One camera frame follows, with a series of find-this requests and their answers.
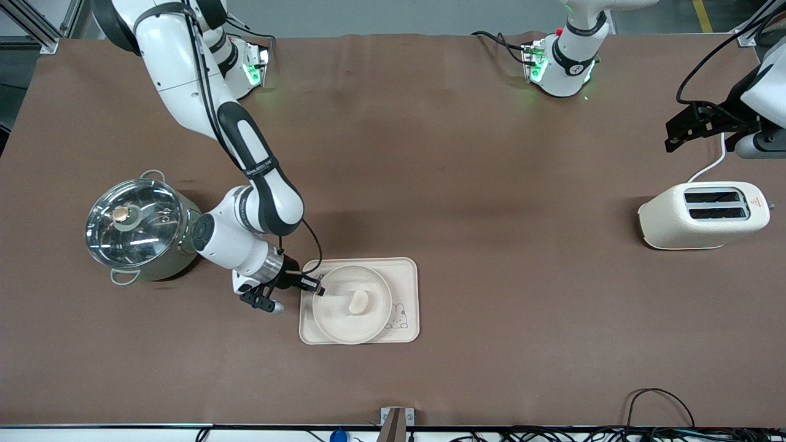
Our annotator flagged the black cable tangle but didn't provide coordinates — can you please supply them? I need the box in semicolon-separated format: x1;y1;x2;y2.
424;426;786;442

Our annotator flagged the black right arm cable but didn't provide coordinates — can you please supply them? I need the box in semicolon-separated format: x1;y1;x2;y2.
183;9;324;290

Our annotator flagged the brown table cover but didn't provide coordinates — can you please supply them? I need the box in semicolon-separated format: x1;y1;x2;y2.
0;32;786;428

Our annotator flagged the black right base cable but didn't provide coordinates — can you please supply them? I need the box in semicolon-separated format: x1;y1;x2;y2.
225;16;276;41

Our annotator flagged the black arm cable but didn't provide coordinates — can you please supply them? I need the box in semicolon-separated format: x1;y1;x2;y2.
183;9;324;290
675;11;786;125

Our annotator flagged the black left base cable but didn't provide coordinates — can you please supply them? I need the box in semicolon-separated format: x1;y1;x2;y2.
472;30;532;66

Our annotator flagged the white two-slot toaster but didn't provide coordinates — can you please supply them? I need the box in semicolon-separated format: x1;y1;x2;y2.
637;181;772;251

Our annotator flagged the white round plate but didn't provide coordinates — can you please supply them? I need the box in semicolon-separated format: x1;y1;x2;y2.
312;265;393;345

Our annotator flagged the glass pot lid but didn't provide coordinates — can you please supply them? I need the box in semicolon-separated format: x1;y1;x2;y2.
84;177;187;270

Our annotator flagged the black looped cable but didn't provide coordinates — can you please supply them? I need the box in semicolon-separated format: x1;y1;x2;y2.
625;387;696;431

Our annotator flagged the metal table clamp bracket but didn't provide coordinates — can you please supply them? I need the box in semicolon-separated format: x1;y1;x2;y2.
379;406;416;442

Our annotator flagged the white toaster power cable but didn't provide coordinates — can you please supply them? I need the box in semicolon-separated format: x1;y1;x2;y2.
687;131;729;184

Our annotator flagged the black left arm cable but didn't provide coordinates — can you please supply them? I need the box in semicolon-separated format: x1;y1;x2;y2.
675;11;786;125

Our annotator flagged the aluminium frame profile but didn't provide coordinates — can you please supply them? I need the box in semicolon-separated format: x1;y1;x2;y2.
734;0;786;47
0;0;85;55

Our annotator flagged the stainless steel pot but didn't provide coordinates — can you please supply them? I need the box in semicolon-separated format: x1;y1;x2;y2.
84;169;204;287

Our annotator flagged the white table edge rail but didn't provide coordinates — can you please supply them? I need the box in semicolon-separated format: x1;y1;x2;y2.
0;423;786;442

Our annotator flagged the white rectangular rabbit tray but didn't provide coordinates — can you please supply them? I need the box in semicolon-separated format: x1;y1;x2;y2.
299;257;421;345

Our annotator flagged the black base cable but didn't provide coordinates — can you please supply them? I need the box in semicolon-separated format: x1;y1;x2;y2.
472;30;532;66
225;16;276;41

